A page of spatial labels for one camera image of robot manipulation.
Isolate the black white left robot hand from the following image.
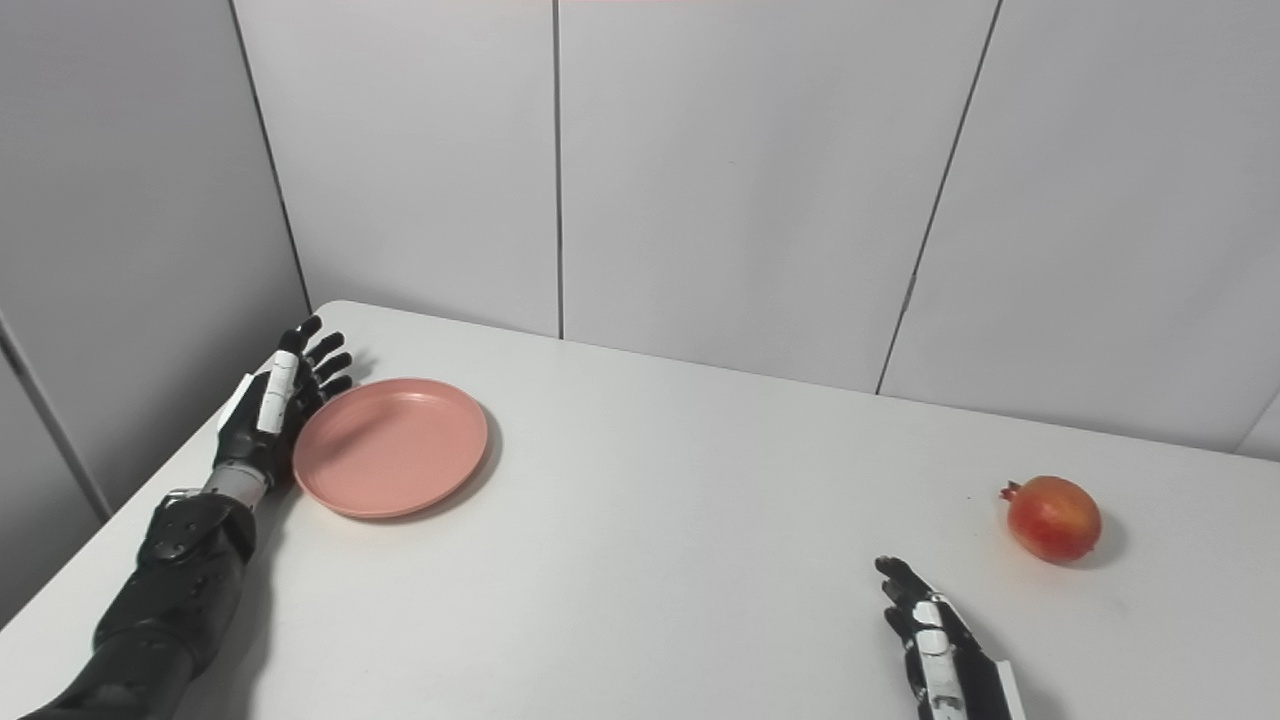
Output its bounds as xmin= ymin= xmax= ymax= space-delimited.
xmin=213 ymin=315 xmax=354 ymax=491

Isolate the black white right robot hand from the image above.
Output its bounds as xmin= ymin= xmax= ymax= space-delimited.
xmin=875 ymin=556 xmax=1026 ymax=720

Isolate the pink round plate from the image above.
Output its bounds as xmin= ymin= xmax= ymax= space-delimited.
xmin=292 ymin=377 xmax=490 ymax=520

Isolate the red pomegranate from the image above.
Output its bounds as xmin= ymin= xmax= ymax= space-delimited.
xmin=1000 ymin=476 xmax=1103 ymax=564

